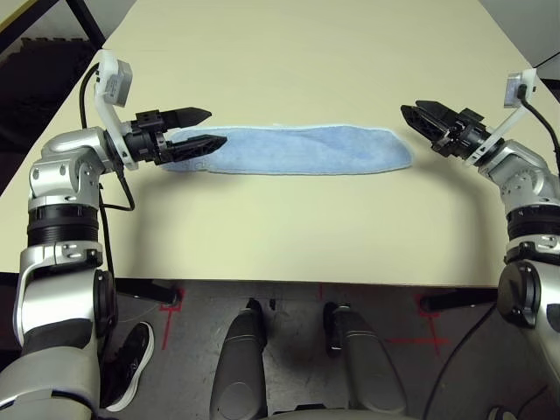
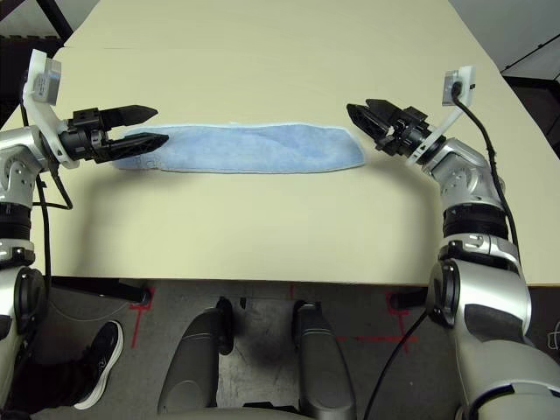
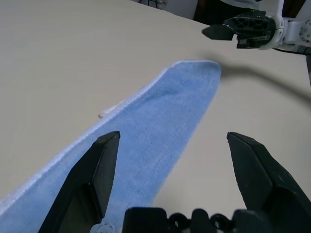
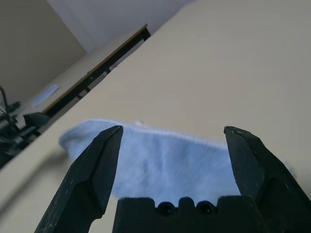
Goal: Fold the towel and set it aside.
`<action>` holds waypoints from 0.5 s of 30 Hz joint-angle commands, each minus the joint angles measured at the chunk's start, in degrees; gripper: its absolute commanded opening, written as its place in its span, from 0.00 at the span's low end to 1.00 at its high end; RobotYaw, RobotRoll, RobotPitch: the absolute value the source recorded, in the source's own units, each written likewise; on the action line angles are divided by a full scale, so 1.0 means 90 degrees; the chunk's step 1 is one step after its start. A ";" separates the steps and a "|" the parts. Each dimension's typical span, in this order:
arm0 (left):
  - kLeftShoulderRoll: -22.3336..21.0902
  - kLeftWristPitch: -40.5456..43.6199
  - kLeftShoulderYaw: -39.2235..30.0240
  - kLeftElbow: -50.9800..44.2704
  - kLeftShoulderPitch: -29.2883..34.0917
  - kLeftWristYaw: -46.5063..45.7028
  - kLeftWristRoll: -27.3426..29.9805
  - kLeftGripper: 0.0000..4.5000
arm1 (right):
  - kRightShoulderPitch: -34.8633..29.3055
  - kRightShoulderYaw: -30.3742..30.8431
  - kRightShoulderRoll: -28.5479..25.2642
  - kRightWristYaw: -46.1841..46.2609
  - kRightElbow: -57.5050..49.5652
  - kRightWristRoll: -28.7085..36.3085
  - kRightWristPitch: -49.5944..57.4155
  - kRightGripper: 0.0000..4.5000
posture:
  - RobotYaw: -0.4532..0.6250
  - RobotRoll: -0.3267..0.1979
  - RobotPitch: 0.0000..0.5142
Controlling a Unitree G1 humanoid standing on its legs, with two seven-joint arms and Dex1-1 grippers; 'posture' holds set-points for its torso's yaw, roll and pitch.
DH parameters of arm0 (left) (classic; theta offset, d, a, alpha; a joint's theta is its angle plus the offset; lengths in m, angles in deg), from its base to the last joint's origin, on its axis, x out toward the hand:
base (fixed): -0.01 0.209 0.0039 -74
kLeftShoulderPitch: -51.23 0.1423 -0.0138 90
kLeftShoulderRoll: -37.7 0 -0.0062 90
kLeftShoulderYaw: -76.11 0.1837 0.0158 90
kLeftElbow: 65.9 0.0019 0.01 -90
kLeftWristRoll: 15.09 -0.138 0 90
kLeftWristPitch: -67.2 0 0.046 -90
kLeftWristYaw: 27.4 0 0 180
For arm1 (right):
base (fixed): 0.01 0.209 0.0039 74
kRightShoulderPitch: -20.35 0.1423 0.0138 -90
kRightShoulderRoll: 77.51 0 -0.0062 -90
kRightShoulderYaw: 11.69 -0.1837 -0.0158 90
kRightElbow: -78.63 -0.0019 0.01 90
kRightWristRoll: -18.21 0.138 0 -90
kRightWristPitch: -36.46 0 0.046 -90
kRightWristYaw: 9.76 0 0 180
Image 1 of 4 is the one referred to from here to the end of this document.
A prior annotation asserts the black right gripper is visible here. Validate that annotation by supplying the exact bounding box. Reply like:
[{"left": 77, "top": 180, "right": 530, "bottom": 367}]
[{"left": 401, "top": 100, "right": 488, "bottom": 159}]

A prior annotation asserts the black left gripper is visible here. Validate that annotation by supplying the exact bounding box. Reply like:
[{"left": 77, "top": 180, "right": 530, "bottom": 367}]
[{"left": 122, "top": 106, "right": 228, "bottom": 165}]

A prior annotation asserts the light blue embroidered towel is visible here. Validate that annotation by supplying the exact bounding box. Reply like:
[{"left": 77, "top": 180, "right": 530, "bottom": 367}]
[{"left": 161, "top": 122, "right": 416, "bottom": 177}]

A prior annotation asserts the black-framed side table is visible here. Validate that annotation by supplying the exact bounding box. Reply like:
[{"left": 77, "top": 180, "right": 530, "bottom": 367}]
[{"left": 0, "top": 0, "right": 107, "bottom": 58}]

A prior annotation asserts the black table foot bar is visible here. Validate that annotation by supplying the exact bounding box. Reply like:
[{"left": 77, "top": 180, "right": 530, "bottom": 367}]
[
  {"left": 115, "top": 278, "right": 184, "bottom": 308},
  {"left": 418, "top": 287, "right": 501, "bottom": 312}
]

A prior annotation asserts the black white-soled sneaker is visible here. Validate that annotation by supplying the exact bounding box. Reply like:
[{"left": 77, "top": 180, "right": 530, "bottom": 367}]
[{"left": 98, "top": 322, "right": 156, "bottom": 413}]

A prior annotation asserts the grey robot right leg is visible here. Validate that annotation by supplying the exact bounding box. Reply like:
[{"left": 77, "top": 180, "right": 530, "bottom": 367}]
[{"left": 322, "top": 301, "right": 406, "bottom": 415}]

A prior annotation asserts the white blue sneaker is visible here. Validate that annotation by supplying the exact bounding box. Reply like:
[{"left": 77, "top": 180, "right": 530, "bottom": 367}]
[{"left": 486, "top": 404, "right": 520, "bottom": 420}]

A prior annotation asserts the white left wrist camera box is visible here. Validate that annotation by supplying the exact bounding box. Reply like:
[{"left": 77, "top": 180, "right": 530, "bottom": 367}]
[{"left": 94, "top": 49, "right": 139, "bottom": 171}]

